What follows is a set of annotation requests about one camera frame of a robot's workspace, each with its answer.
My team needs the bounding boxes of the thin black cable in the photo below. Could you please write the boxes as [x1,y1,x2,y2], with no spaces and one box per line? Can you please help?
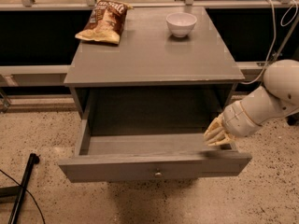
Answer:
[0,168,47,224]

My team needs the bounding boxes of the white ceramic bowl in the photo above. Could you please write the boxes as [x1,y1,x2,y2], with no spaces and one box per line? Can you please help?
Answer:
[166,12,197,37]

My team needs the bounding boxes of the grey top drawer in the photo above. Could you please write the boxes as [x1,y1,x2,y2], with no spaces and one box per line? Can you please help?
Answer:
[57,89,253,184]

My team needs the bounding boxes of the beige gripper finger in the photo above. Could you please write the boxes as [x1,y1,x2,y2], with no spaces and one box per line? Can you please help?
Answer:
[206,130,235,146]
[204,115,224,140]

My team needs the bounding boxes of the grey drawer cabinet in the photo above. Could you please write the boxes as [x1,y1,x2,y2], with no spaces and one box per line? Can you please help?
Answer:
[64,7,243,136]

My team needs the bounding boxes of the grey metal railing frame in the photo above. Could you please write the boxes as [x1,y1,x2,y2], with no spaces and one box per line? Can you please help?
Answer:
[0,0,299,114]

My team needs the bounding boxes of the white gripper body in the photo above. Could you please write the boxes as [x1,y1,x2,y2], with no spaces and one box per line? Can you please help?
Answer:
[222,101,262,138]

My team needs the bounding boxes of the brown chip bag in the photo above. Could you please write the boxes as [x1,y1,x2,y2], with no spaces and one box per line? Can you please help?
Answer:
[75,0,133,45]

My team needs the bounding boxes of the white cable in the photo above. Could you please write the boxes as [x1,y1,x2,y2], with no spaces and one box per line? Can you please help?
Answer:
[239,0,299,86]

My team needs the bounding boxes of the black metal stand leg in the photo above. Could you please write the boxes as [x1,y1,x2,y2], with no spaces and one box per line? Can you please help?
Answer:
[0,153,39,224]

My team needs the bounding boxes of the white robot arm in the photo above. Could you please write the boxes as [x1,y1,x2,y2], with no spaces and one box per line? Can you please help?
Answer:
[204,60,299,146]

